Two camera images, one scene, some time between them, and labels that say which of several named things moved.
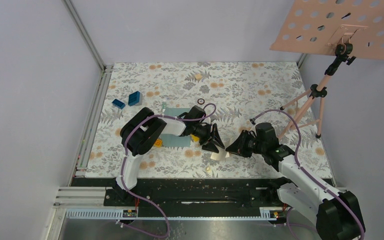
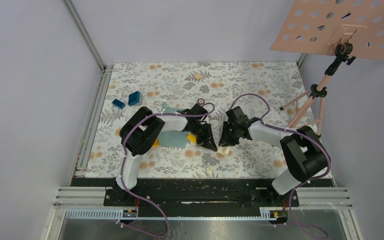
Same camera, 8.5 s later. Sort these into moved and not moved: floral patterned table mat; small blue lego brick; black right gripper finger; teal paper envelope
Moved: black right gripper finger
Not moved: floral patterned table mat; small blue lego brick; teal paper envelope
